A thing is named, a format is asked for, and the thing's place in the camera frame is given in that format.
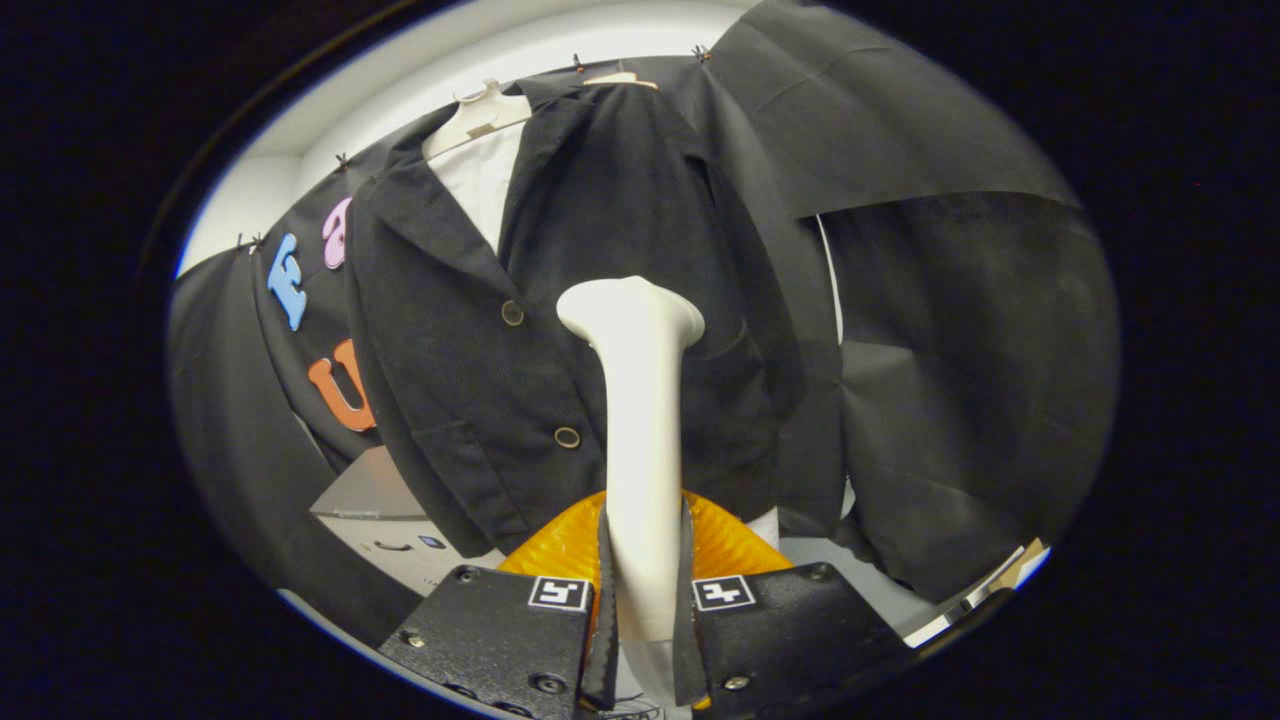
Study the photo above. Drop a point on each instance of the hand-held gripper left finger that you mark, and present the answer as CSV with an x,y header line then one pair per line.
x,y
490,630

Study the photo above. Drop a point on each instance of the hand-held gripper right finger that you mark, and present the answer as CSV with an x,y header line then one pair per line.
x,y
790,630

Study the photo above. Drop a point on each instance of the black jacket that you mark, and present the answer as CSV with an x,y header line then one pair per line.
x,y
460,400

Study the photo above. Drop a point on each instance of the white carton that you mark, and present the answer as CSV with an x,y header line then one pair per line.
x,y
960,610

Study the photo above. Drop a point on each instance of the grey cabinet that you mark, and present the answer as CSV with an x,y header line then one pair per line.
x,y
370,500

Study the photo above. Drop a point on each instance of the cardboard box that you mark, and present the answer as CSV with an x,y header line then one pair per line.
x,y
1028,562

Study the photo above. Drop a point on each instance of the black backdrop cloth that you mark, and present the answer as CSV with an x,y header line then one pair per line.
x,y
960,400

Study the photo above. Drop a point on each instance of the thin white pole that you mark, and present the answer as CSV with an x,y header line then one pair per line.
x,y
832,280

